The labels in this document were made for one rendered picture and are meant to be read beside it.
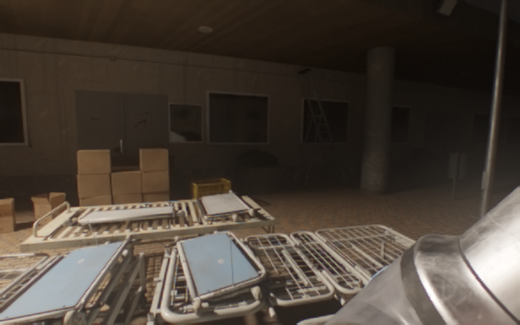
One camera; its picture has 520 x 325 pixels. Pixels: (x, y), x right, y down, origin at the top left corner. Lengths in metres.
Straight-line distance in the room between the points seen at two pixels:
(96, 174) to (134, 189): 0.55
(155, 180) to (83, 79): 3.35
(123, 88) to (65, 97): 1.17
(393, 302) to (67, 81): 6.78
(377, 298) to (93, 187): 4.06
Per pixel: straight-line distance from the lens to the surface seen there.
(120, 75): 6.64
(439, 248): 0.20
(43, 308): 1.59
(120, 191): 4.16
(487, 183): 5.54
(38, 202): 4.86
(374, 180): 6.30
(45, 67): 6.98
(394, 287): 0.20
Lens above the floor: 1.35
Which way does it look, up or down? 6 degrees down
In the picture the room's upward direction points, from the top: 1 degrees clockwise
